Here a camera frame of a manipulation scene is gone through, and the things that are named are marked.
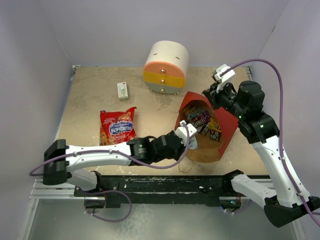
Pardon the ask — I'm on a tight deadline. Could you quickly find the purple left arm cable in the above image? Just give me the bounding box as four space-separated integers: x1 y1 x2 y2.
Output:
29 121 191 177

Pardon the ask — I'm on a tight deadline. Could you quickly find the silver foil snack packet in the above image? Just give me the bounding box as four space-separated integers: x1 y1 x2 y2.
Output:
188 136 198 150

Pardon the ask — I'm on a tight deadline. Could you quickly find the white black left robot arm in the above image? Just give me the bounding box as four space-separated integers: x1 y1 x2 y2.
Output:
42 129 191 196

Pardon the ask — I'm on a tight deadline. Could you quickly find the red candy snack bag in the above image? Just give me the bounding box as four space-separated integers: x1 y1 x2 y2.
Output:
99 107 136 146

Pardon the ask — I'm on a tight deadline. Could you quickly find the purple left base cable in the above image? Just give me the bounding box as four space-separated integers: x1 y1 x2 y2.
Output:
83 189 133 222

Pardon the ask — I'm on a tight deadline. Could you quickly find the round white mini drawer chest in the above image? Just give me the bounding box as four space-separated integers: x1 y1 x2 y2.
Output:
143 40 189 95

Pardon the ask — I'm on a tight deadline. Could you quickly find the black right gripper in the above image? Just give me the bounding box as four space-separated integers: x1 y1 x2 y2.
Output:
203 78 247 119

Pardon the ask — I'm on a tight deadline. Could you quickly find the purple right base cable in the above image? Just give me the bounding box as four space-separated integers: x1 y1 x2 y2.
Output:
223 197 252 216

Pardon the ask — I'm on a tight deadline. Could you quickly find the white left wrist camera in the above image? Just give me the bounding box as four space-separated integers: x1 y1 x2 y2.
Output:
174 120 197 146

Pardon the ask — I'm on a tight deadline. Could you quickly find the purple candy packet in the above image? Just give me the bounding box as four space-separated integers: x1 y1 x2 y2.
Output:
188 111 211 132

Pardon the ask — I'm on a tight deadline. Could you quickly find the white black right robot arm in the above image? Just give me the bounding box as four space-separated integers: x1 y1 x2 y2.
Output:
202 81 320 228

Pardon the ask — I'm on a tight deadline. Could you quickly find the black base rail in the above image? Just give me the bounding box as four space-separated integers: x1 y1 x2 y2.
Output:
74 175 243 210

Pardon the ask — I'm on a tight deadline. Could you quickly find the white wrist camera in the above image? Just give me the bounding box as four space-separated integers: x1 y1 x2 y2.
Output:
174 120 197 146
212 64 236 93

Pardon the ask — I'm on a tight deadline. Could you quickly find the small white green box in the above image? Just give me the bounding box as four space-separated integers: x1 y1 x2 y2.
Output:
116 82 129 101

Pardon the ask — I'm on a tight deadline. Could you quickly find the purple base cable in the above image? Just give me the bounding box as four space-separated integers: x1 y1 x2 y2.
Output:
223 197 252 216
83 189 133 222

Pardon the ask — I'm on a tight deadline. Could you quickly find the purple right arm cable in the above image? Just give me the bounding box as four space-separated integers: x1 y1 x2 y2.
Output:
221 58 320 222

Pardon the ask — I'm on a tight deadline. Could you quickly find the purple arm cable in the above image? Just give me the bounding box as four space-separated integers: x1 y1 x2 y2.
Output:
29 121 191 177
221 58 320 222

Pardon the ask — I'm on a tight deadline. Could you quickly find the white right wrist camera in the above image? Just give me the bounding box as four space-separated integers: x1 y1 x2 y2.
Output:
212 64 236 93

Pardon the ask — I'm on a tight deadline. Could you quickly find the brown yellow candy packet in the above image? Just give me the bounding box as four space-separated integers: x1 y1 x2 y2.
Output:
209 127 221 142

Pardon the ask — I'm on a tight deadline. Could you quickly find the aluminium side rail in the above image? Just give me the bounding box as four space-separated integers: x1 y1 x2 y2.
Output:
29 178 78 200

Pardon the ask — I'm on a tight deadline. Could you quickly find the red brown paper bag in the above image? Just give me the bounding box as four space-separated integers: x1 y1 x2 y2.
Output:
175 91 238 164

